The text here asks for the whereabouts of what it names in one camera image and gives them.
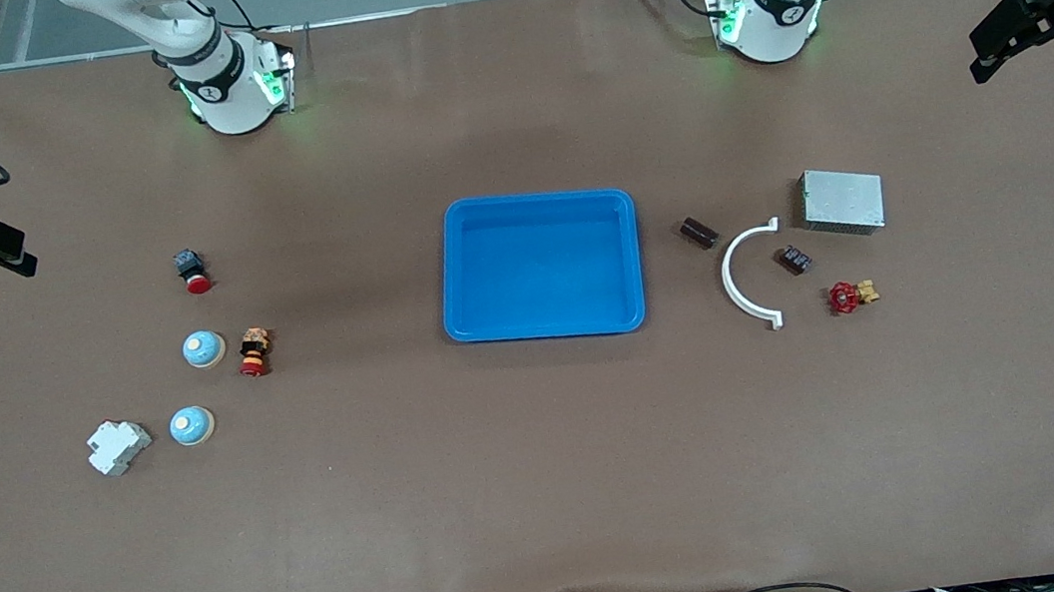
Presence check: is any red yellow black switch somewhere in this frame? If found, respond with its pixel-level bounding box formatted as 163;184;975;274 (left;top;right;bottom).
235;325;277;379

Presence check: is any dark small connector block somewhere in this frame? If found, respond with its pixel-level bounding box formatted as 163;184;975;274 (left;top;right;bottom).
776;243;814;278

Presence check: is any white circuit breaker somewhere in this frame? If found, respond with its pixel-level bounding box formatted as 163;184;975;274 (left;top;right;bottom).
83;414;158;481

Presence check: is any red emergency stop button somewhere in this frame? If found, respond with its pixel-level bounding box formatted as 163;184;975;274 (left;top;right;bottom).
172;247;215;298

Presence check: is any blue plastic tray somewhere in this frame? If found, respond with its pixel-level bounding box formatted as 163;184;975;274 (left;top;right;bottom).
428;178;652;356

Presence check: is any white half-ring pipe clamp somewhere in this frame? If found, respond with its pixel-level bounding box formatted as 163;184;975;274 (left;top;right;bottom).
715;216;793;337

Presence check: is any black right base cable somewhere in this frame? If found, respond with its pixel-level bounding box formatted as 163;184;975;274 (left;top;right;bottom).
220;0;294;42

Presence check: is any brown electrolytic capacitor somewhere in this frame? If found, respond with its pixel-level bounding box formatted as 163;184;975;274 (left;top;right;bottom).
679;214;721;254

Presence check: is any blue desk bell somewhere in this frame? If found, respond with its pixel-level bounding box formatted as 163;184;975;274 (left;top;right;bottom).
180;327;229;372
166;403;220;450

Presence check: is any silver metal power supply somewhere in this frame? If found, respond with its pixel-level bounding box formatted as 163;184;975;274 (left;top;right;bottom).
795;160;889;244

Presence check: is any brass valve red handwheel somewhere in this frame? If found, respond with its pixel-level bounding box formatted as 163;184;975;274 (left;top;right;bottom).
825;276;884;318

